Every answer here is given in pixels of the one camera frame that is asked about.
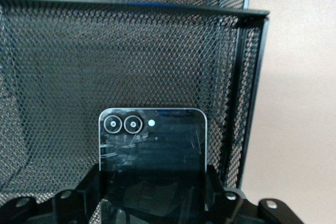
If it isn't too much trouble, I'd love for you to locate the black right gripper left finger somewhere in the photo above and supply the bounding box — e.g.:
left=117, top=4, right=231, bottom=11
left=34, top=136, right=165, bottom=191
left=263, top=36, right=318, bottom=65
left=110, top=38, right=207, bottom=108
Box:
left=0, top=165, right=106, bottom=224

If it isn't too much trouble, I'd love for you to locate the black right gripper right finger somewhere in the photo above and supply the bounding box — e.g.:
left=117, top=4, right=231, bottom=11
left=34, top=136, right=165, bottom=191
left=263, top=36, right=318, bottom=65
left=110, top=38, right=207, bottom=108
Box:
left=204, top=165, right=302, bottom=224

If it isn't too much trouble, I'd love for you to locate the black flip phone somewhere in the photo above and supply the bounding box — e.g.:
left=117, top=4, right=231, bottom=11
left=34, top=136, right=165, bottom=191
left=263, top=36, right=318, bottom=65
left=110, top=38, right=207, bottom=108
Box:
left=89, top=108, right=211, bottom=224

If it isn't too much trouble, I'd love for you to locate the black wire mesh basket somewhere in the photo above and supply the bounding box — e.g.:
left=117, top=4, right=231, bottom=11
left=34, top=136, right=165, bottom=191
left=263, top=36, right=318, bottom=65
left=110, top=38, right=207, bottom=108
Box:
left=0, top=0, right=271, bottom=224

